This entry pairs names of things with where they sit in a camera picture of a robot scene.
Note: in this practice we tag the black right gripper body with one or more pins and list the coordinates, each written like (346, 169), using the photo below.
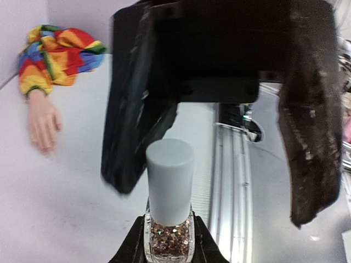
(219, 51)

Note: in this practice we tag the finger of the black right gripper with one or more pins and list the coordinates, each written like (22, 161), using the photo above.
(310, 119)
(141, 106)

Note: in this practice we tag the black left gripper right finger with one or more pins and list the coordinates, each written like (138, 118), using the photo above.
(206, 250)

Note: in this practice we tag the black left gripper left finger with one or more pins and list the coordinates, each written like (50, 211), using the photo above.
(132, 248)

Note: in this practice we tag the glitter nail polish bottle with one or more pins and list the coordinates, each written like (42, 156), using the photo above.
(169, 243)

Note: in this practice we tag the white nail polish cap brush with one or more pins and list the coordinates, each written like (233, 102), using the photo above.
(170, 166)

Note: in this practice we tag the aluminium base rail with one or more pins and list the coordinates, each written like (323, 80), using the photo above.
(250, 206)

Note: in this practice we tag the mannequin hand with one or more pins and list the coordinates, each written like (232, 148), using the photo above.
(44, 121)

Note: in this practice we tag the rainbow coloured sleeve cloth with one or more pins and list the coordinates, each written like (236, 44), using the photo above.
(55, 56)

